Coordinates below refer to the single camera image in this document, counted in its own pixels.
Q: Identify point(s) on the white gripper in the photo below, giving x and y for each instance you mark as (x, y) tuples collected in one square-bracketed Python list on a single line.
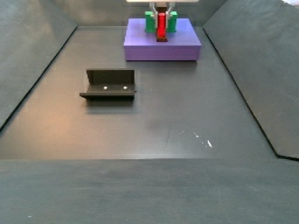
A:
[(169, 8)]

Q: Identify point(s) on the red cylindrical peg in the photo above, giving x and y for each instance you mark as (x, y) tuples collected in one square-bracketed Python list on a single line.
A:
[(160, 29)]

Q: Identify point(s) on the purple board base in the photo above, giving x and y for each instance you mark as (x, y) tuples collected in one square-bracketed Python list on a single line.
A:
[(141, 47)]

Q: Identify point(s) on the brown upright block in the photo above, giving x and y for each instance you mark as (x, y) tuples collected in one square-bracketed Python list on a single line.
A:
[(160, 8)]

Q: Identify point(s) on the green right block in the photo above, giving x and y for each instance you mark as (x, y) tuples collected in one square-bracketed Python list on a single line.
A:
[(172, 22)]

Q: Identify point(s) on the green block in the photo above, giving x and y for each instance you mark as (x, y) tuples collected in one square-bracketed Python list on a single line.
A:
[(149, 22), (172, 22)]

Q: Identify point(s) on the green left block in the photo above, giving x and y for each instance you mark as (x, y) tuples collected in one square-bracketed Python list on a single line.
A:
[(149, 22)]

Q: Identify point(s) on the black angle bracket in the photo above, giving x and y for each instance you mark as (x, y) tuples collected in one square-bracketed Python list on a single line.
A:
[(109, 83)]

